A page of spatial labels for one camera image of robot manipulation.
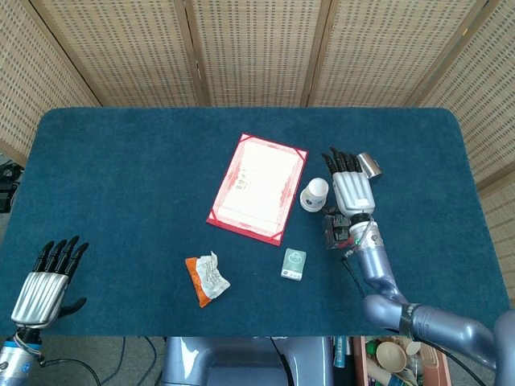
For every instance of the crumpled orange silver wrapper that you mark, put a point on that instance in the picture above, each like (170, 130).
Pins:
(209, 281)

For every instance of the paper cup dark blue flower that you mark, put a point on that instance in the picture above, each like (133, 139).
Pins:
(317, 189)

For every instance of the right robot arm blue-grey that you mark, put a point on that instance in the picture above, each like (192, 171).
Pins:
(434, 321)

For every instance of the certificate paper red border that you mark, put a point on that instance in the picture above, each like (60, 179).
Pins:
(257, 185)

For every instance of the paper cup green flower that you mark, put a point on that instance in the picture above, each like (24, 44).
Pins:
(311, 211)

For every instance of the blue carpet table cover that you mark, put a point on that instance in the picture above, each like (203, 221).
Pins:
(120, 181)

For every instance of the grey robot torso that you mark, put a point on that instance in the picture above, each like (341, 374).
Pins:
(241, 362)

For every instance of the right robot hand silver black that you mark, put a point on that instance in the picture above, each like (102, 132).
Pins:
(354, 191)

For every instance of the red certificate folder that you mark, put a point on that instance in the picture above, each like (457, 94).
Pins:
(241, 227)

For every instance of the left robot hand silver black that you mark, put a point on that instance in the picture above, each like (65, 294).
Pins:
(40, 289)

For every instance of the cardboard box of clutter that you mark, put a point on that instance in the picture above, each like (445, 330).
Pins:
(362, 366)

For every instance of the shiny steel cup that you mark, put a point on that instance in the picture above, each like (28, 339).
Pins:
(371, 165)

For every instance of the paper cup light blue flower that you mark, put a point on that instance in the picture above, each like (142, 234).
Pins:
(310, 208)

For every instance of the black equipment on floor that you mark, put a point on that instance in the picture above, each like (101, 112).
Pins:
(8, 185)

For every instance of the beige paper bowl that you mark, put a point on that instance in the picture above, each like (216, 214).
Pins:
(390, 356)

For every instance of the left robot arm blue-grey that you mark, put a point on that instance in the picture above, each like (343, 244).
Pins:
(18, 362)

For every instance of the green white tissue pack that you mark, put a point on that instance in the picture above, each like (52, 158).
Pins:
(293, 263)

